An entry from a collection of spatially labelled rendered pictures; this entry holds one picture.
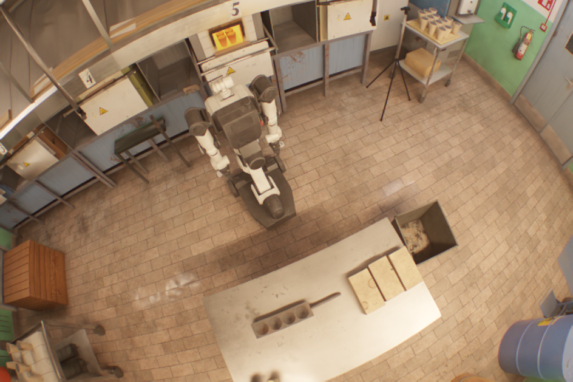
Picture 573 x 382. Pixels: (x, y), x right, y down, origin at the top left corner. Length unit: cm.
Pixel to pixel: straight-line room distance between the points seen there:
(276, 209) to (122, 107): 165
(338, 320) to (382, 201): 144
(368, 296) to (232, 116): 117
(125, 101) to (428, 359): 350
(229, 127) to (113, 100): 139
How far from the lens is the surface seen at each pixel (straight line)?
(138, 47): 196
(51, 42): 253
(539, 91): 438
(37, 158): 311
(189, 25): 191
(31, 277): 350
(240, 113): 132
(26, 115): 250
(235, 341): 152
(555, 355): 249
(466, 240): 280
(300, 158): 271
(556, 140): 449
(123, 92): 237
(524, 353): 275
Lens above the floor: 229
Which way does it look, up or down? 59 degrees down
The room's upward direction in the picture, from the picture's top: 12 degrees counter-clockwise
